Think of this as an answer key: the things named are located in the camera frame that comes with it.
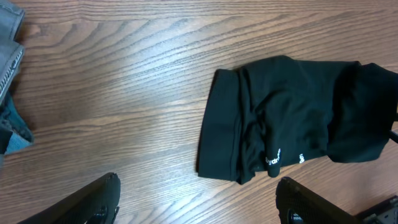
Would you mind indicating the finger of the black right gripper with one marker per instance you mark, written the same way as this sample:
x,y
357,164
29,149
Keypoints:
x,y
393,136

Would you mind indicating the white striped folded garment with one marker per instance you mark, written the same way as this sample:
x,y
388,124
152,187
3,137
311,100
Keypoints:
x,y
9,66

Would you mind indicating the grey folded shirt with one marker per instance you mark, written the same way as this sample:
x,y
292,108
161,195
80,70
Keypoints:
x,y
11,20

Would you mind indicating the black polo shirt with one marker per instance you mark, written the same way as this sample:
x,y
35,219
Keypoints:
x,y
279,111

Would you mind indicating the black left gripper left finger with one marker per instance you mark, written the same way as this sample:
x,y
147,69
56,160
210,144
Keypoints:
x,y
97,202

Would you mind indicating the teal folded garment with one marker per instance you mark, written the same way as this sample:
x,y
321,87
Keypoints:
x,y
15,134

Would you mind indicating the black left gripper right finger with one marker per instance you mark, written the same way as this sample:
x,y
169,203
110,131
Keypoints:
x,y
298,204

